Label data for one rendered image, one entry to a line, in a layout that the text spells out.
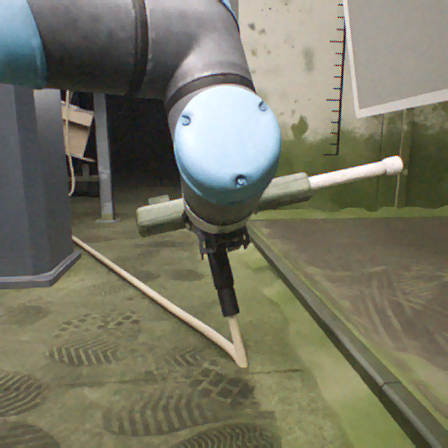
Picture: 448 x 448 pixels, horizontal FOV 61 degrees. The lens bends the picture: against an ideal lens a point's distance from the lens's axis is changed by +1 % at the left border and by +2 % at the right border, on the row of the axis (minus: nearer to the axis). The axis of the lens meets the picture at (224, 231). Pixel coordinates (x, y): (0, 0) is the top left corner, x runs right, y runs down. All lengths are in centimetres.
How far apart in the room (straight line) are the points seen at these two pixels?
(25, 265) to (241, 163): 86
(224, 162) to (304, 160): 157
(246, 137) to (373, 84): 114
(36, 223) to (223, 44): 80
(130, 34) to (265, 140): 14
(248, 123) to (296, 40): 160
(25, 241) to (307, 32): 146
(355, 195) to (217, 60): 166
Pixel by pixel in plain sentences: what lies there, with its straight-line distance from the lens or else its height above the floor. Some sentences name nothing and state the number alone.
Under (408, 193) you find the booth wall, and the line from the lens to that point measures 210.
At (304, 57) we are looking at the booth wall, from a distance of 191.
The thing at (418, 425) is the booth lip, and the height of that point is 4.
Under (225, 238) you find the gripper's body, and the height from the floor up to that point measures 23.
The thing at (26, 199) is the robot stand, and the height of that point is 23.
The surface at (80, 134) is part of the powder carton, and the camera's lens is 333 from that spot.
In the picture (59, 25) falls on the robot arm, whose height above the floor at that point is 43.
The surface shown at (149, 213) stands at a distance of 64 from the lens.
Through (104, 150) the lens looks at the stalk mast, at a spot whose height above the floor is 36.
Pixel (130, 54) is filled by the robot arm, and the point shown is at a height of 41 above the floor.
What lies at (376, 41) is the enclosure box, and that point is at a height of 70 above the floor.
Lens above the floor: 33
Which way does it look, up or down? 11 degrees down
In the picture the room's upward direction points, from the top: straight up
